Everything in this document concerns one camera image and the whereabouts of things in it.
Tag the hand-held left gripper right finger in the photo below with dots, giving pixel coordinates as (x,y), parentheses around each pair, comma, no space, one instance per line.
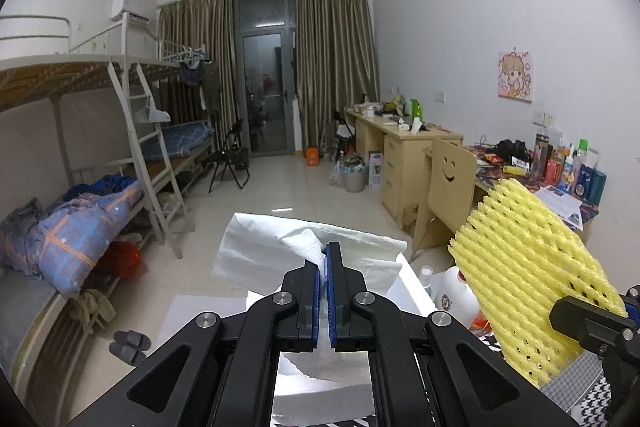
(336,302)

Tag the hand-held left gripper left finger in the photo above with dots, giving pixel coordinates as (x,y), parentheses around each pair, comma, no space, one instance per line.
(315,302)

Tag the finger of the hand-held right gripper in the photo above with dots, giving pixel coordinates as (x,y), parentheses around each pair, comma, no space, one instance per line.
(590,322)

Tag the yellow foam net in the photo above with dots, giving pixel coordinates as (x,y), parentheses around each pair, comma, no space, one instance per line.
(525,267)

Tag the red snack packet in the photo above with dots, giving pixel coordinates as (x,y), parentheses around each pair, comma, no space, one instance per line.
(482,322)

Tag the white pump bottle red top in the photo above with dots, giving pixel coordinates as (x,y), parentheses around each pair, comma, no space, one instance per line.
(452,294)

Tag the printed paper sheet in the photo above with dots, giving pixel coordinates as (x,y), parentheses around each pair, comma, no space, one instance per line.
(562,204)

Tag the metal bucket with items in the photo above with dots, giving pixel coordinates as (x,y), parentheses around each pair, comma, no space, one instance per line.
(352,174)

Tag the row of toiletry bottles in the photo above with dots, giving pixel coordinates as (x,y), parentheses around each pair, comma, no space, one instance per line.
(592,184)

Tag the blue white carton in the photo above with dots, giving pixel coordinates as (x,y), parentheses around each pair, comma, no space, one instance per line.
(375,167)

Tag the orange bag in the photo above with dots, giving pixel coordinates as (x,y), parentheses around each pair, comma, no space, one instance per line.
(312,155)

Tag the wooden desk with drawers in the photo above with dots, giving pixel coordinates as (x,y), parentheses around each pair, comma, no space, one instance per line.
(400,157)

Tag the wooden chair with smiley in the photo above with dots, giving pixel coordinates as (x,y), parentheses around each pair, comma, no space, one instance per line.
(447,187)

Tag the black folding chair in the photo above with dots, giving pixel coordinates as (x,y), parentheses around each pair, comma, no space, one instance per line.
(232,154)
(345,129)

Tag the yellow tube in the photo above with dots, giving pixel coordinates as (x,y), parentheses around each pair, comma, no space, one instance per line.
(515,170)

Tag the wooden desk with printed mat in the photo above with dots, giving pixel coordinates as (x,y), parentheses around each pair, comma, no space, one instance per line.
(492,170)

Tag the black slipper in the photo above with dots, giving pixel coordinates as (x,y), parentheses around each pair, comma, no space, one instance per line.
(132,338)
(122,352)

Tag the black bag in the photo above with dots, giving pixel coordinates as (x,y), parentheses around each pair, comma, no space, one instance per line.
(512,151)

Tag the red bag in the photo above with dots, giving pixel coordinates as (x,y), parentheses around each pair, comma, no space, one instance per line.
(122,259)

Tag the green white container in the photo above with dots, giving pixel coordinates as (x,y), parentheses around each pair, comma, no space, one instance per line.
(415,109)

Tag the bunk bed with blue mattress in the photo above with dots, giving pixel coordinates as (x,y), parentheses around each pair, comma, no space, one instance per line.
(180,139)

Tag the olive cloth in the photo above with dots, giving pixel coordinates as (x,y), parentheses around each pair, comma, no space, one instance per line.
(92,307)

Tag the glass balcony door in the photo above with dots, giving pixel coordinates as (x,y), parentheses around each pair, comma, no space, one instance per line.
(265,82)

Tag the dark blue clothes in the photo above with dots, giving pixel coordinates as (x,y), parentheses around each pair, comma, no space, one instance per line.
(105,185)

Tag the blue plaid blanket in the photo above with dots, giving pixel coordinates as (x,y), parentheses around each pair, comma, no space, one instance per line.
(85,227)

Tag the brown curtain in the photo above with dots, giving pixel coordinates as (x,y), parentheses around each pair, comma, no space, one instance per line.
(335,57)
(195,42)

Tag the white bunk bed ladder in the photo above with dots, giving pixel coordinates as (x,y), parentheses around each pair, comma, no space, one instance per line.
(132,123)

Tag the hanging dark clothes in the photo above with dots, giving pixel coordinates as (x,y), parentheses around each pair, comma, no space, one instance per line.
(192,74)

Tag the grey patterned quilt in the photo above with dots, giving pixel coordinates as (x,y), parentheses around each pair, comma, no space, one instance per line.
(20,237)

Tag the white air conditioner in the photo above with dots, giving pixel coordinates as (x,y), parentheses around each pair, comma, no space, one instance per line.
(122,4)

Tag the white metal bunk bed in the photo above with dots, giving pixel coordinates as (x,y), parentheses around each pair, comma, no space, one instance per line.
(30,77)

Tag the white double wall socket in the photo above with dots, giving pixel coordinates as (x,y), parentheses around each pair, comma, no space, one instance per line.
(545,117)

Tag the cartoon wall poster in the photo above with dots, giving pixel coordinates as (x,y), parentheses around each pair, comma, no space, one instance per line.
(515,74)

